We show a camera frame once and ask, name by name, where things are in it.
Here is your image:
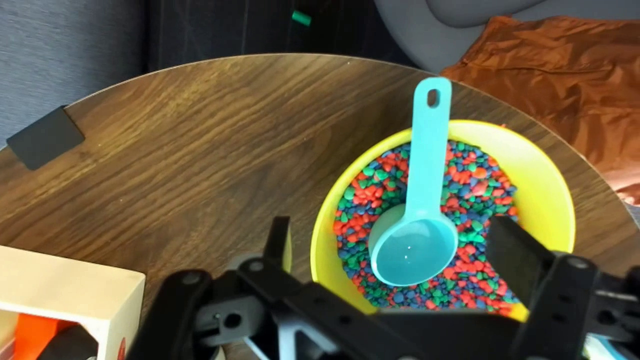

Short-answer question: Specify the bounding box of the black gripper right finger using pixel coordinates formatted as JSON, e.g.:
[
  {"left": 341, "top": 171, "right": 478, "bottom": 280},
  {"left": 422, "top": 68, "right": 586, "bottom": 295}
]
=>
[{"left": 488, "top": 215, "right": 640, "bottom": 360}]

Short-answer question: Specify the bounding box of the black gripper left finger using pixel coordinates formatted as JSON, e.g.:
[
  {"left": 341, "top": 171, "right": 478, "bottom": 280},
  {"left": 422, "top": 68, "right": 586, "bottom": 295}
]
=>
[{"left": 125, "top": 214, "right": 428, "bottom": 360}]

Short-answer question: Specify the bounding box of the yellow plastic bowl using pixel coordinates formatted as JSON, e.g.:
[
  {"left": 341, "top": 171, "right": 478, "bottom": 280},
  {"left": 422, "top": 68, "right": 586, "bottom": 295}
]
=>
[{"left": 308, "top": 117, "right": 578, "bottom": 326}]

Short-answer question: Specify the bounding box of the multicolored gravel pile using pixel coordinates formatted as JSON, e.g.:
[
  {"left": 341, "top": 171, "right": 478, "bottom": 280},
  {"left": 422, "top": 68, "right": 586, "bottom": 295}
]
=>
[{"left": 331, "top": 138, "right": 529, "bottom": 316}]

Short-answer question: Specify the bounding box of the round dark wood table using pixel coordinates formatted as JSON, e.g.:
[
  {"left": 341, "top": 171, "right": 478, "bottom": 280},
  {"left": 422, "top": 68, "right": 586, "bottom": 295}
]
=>
[{"left": 0, "top": 52, "right": 640, "bottom": 360}]

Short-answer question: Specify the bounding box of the light wooden box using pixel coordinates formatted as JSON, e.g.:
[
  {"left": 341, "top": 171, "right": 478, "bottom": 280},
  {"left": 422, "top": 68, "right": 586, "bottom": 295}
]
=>
[{"left": 0, "top": 244, "right": 148, "bottom": 360}]

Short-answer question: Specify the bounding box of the dark grey round object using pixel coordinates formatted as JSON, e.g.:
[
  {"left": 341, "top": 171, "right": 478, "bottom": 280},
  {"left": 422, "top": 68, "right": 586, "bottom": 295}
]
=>
[{"left": 39, "top": 323, "right": 95, "bottom": 360}]

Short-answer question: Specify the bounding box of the orange crumpled jacket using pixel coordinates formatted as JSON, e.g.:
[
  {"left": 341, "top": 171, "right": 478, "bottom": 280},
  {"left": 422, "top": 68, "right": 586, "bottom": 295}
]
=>
[{"left": 442, "top": 16, "right": 640, "bottom": 210}]

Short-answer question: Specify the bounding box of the small orange cup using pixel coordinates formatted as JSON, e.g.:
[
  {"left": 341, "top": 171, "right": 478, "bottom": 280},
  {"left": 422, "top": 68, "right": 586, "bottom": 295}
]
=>
[{"left": 12, "top": 313, "right": 69, "bottom": 360}]

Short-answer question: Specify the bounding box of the black table edge clip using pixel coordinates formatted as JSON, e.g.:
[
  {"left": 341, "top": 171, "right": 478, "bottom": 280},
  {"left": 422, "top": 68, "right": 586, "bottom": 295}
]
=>
[{"left": 6, "top": 104, "right": 87, "bottom": 171}]

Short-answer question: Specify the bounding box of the small green object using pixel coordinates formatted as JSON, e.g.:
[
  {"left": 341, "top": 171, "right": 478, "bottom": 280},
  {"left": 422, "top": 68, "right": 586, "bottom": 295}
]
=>
[{"left": 289, "top": 8, "right": 314, "bottom": 29}]

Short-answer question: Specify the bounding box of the grey upholstered chair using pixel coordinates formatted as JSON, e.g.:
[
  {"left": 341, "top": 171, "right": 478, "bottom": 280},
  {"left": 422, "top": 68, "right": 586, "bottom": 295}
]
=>
[{"left": 371, "top": 0, "right": 640, "bottom": 76}]

